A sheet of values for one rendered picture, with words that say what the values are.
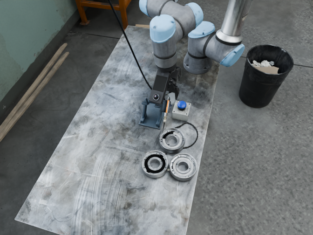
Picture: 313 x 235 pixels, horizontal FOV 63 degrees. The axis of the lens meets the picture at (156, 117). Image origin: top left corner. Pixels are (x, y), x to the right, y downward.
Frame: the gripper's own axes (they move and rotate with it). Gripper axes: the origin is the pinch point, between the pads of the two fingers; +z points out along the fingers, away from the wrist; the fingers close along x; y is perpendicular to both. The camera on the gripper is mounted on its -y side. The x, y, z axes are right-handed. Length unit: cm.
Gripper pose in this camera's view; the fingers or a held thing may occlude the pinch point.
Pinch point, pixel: (167, 103)
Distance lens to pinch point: 100.1
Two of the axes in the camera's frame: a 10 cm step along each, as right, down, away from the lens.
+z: 1.0, 5.7, 8.1
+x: -9.3, -2.4, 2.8
